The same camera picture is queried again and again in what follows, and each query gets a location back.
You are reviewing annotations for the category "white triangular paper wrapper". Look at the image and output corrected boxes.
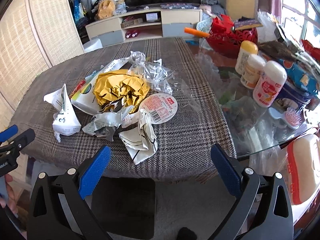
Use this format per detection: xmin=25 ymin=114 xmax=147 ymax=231
xmin=43 ymin=84 xmax=81 ymax=142

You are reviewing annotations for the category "white medicine box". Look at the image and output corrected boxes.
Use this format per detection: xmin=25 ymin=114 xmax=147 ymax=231
xmin=71 ymin=57 xmax=129 ymax=115

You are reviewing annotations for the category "beige paper packet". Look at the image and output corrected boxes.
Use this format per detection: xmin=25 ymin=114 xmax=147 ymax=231
xmin=119 ymin=109 xmax=158 ymax=165

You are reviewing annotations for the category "yellow foil bag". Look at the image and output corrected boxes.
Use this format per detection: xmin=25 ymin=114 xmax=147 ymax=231
xmin=93 ymin=69 xmax=150 ymax=113

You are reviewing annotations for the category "round pink-printed lid film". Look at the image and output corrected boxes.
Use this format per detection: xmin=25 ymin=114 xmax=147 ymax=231
xmin=139 ymin=93 xmax=178 ymax=125

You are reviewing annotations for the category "clear plastic wrap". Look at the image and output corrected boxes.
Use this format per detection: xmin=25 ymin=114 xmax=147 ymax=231
xmin=128 ymin=51 xmax=173 ymax=95

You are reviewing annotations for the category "red Skittles tube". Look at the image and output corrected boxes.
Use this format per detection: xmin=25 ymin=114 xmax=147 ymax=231
xmin=69 ymin=80 xmax=86 ymax=99

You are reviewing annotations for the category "grey foil wrapper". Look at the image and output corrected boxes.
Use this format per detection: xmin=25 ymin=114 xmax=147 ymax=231
xmin=82 ymin=106 xmax=133 ymax=141

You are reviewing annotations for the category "black trash bin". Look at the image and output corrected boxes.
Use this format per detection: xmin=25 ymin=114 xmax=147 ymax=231
xmin=91 ymin=177 xmax=156 ymax=239

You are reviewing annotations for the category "person's left hand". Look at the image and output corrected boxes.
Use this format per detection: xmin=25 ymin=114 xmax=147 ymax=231
xmin=1 ymin=174 xmax=18 ymax=215

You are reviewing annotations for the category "beige jug red stripe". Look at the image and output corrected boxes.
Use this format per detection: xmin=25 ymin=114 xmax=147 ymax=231
xmin=285 ymin=134 xmax=319 ymax=205

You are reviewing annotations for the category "pink hairbrush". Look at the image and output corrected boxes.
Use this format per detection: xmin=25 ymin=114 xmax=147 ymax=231
xmin=268 ymin=107 xmax=302 ymax=130

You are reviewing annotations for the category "grey plaid tablecloth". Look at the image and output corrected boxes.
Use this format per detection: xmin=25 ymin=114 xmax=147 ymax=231
xmin=10 ymin=38 xmax=236 ymax=181

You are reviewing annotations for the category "bamboo folding screen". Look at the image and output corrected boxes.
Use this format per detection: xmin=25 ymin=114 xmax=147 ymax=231
xmin=1 ymin=0 xmax=84 ymax=130

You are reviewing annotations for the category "blue cookie tin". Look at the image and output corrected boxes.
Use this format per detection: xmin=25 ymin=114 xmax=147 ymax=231
xmin=274 ymin=80 xmax=311 ymax=112

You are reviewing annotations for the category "white stool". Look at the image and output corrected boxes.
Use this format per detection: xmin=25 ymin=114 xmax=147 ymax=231
xmin=83 ymin=38 xmax=103 ymax=53

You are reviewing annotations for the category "pink label white bottle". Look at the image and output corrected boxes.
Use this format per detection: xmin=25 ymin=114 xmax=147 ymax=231
xmin=253 ymin=61 xmax=287 ymax=108

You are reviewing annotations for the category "blue snack bag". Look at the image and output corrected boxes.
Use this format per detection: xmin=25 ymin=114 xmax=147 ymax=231
xmin=277 ymin=59 xmax=319 ymax=98

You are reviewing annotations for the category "beige TV cabinet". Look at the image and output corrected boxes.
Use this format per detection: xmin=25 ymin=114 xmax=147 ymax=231
xmin=86 ymin=7 xmax=202 ymax=47

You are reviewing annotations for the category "white cap cream bottle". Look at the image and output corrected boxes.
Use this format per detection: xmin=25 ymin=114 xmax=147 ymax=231
xmin=240 ymin=54 xmax=266 ymax=89

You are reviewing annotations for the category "yellow plush toy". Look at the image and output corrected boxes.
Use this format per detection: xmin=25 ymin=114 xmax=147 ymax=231
xmin=97 ymin=0 xmax=116 ymax=20

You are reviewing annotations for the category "yellow cap white bottle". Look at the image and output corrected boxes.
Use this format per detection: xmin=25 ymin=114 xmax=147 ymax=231
xmin=235 ymin=40 xmax=258 ymax=75

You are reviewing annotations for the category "red chip bag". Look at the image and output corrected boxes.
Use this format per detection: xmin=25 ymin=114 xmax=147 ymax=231
xmin=302 ymin=40 xmax=320 ymax=61

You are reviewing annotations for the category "red plastic basket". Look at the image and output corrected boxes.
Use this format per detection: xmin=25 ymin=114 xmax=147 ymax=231
xmin=206 ymin=15 xmax=258 ymax=59

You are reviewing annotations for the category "purple clay book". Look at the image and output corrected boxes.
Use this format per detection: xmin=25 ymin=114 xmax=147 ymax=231
xmin=234 ymin=19 xmax=263 ymax=30

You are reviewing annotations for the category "orange handled tool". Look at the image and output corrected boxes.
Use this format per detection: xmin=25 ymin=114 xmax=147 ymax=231
xmin=184 ymin=27 xmax=210 ymax=38

